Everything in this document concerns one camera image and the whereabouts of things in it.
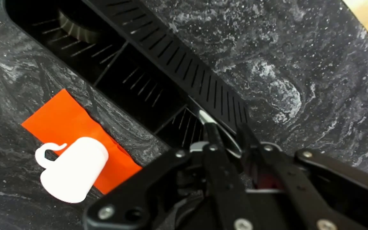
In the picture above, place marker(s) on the red orange napkin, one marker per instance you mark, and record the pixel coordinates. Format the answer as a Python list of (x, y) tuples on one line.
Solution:
[(60, 120)]

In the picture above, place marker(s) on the white mug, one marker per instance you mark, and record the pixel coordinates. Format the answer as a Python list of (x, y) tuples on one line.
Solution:
[(75, 171)]

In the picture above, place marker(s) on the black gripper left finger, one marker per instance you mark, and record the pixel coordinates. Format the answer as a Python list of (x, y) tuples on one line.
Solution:
[(166, 192)]

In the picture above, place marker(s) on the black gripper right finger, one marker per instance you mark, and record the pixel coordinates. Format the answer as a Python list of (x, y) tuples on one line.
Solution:
[(319, 192)]

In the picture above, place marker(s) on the black slotted cutlery holder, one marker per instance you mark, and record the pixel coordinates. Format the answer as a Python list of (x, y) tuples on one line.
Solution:
[(149, 56)]

